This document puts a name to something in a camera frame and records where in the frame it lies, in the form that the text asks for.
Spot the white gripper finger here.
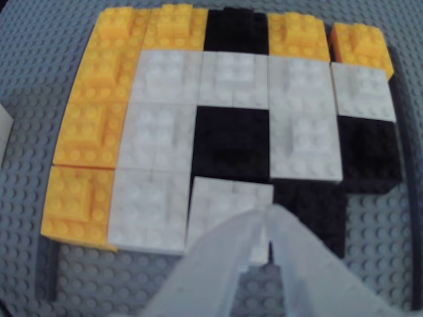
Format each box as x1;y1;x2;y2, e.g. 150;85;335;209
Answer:
138;205;267;317
266;203;414;317

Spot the black lego cube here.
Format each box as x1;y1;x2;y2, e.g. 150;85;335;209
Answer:
271;180;348;260
203;6;269;53
190;104;271;184
336;115;403;195

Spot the orange lego cube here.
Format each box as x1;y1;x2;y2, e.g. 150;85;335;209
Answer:
267;12;332;62
94;7;152;51
52;98;130;168
39;164;118;254
328;22;395;80
142;3;208;52
71;46;143;103

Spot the grey lego baseplate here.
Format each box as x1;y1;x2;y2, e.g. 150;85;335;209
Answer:
0;0;423;317

